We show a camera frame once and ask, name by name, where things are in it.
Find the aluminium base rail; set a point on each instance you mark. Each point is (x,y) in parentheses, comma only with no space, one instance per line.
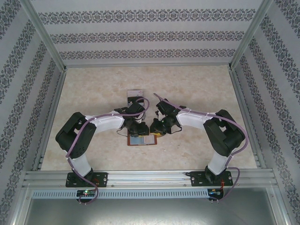
(150,179)

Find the brown leather card holder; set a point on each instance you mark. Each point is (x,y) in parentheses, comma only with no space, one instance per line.
(128,140)

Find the white card with pink print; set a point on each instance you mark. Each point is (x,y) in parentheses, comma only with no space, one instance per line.
(149,140)
(134,93)

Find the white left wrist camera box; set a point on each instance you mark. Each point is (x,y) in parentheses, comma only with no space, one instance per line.
(140,120)

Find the clear plastic box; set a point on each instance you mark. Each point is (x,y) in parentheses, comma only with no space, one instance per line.
(134,99)

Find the aluminium table side rail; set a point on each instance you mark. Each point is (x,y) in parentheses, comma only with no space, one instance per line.
(52,112)
(243,105)

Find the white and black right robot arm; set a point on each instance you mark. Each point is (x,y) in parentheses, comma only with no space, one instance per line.
(192,119)

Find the grey metal sheet panel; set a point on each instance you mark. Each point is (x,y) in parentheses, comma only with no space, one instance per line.
(150,213)

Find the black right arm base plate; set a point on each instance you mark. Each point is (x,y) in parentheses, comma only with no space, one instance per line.
(197,179)

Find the aluminium frame post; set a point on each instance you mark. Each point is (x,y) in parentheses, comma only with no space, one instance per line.
(252,35)
(44,35)

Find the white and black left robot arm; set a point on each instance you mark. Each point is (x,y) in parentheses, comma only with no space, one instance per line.
(107,124)

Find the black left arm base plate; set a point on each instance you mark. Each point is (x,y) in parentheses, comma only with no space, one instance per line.
(102,179)

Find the light blue card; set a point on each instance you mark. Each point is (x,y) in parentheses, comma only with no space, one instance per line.
(136,141)

